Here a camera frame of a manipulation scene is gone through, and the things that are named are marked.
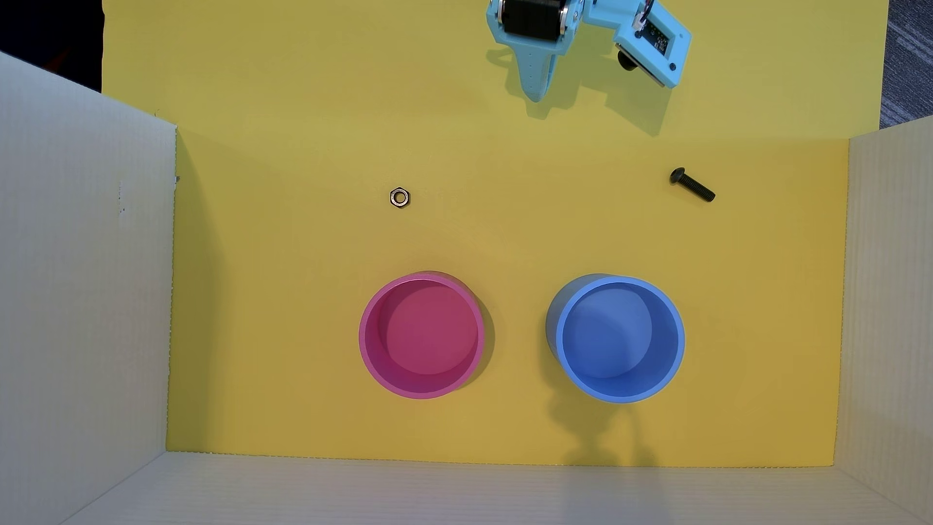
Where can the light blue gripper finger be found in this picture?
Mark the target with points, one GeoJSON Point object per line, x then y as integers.
{"type": "Point", "coordinates": [537, 73]}

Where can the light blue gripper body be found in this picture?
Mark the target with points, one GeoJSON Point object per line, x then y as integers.
{"type": "Point", "coordinates": [530, 20]}

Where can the black bolt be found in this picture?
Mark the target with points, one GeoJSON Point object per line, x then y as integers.
{"type": "Point", "coordinates": [692, 185]}

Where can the blue round box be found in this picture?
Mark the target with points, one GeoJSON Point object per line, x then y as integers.
{"type": "Point", "coordinates": [619, 335]}

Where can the pink round box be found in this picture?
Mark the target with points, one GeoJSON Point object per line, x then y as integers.
{"type": "Point", "coordinates": [430, 328]}

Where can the metal hex nut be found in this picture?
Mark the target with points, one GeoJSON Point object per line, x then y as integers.
{"type": "Point", "coordinates": [395, 193]}

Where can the yellow paper mat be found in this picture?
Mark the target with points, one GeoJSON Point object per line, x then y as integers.
{"type": "Point", "coordinates": [291, 292]}

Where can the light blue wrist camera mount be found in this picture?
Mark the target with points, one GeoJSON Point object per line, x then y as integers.
{"type": "Point", "coordinates": [660, 40]}

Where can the white corrugated enclosure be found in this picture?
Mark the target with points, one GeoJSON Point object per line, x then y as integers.
{"type": "Point", "coordinates": [73, 292]}

